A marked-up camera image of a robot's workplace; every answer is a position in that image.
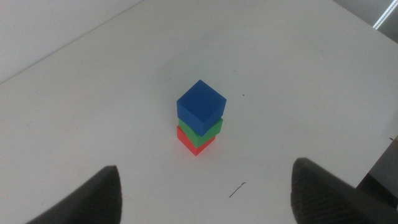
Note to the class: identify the blue cube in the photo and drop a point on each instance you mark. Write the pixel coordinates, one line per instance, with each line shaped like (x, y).
(200, 105)

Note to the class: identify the red cube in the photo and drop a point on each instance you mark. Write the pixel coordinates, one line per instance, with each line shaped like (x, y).
(188, 143)

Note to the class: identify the green cube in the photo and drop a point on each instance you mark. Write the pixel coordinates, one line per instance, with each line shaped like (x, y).
(211, 132)

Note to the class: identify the white slim bar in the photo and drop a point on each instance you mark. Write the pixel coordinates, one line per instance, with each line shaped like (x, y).
(385, 14)

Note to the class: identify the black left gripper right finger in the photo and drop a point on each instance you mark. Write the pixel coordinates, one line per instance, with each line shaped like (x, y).
(320, 199)

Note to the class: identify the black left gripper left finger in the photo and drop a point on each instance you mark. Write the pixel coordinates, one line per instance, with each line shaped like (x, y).
(96, 199)

